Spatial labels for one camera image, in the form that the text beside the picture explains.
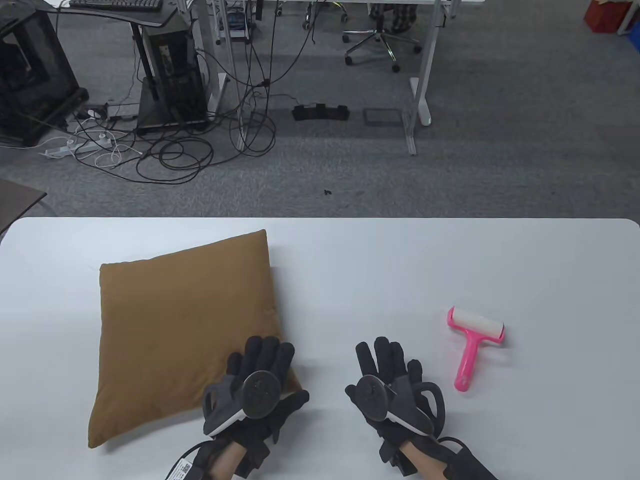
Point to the person's right hand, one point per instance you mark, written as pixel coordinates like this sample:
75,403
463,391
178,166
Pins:
385,355

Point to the person's left hand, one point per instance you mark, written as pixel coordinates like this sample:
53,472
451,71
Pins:
270,350

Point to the pink lint roller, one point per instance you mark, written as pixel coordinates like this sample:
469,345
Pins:
467,360

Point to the brown pillow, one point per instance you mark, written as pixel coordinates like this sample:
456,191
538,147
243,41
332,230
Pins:
175,325

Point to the person's left forearm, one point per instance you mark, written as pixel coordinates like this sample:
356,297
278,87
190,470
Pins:
227,462

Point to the person's right forearm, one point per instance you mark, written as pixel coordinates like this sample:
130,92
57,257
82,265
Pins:
425,462

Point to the black and white controller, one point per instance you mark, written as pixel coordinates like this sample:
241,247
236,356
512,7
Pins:
374,397
261,395

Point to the grey floor hatch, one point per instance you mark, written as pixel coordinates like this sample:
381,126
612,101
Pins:
382,117

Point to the black floor pedal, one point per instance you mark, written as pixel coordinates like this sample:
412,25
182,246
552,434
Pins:
320,112

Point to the white desk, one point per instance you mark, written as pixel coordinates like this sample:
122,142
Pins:
421,100

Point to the white desk leg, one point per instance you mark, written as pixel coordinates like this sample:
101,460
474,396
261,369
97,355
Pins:
217,95

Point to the grey power strip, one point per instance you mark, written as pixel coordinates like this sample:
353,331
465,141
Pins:
122,111

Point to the white power strip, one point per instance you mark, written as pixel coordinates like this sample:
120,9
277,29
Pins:
65,149

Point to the black computer tower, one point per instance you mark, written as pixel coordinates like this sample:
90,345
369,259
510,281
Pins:
172,75

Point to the dark brown table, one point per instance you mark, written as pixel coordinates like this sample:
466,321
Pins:
17,202

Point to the chrome base office chair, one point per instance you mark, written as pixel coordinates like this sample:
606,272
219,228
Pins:
380,34

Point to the grey device rack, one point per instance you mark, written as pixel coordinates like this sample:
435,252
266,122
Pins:
235,22

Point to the chrome chair base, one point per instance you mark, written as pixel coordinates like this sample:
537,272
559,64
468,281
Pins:
344,16

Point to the black keyboard stand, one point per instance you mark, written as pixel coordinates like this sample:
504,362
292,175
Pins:
150,20

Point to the black glass computer case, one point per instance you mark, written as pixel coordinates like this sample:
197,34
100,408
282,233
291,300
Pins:
30,75

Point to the black keyboard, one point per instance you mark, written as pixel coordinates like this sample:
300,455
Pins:
115,4

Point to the red box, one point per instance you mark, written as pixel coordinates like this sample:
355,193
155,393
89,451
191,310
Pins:
605,17

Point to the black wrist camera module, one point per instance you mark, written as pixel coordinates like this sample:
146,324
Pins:
470,465
187,465

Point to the white rack post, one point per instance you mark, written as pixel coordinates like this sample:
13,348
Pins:
629,17

